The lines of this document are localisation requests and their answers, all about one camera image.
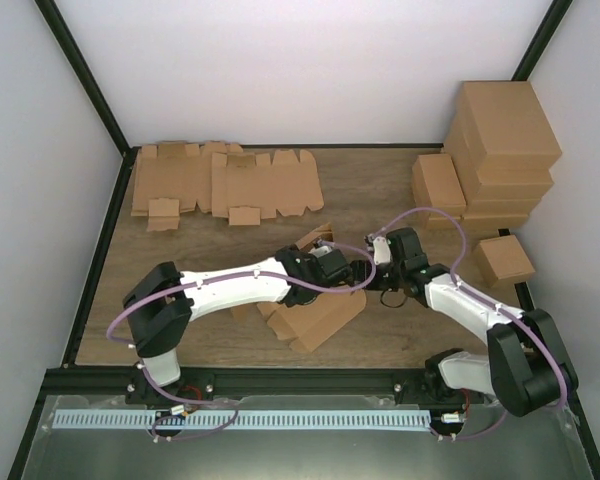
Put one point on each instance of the flat cardboard blank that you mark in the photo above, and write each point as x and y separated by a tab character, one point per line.
247	188
174	178

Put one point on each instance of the cardboard box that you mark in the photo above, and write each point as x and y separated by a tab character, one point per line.
305	328

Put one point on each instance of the light blue slotted rail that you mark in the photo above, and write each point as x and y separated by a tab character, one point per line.
385	420

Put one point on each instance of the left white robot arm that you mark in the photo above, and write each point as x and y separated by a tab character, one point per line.
162	305

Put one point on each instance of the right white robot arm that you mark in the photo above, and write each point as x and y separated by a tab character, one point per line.
526	366

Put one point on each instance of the lone small folded box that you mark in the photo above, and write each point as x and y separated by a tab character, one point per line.
503	261

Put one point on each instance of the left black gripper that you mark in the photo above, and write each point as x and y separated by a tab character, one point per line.
329	269

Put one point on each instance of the flat cardboard blank left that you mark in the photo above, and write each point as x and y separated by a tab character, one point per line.
174	178

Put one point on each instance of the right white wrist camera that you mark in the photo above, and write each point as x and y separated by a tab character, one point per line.
379	249

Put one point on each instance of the flat cardboard blank middle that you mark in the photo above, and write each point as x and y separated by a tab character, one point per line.
247	188

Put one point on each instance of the large top folded box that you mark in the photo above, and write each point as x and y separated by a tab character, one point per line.
505	126

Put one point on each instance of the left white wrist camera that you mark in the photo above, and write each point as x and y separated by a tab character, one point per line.
322	244

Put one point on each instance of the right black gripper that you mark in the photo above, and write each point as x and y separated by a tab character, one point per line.
362	271

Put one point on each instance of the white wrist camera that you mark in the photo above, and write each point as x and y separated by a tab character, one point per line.
379	249
322	244

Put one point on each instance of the black aluminium frame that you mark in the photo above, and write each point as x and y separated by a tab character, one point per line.
72	379

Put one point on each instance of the small folded box left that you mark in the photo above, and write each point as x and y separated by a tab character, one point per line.
435	184

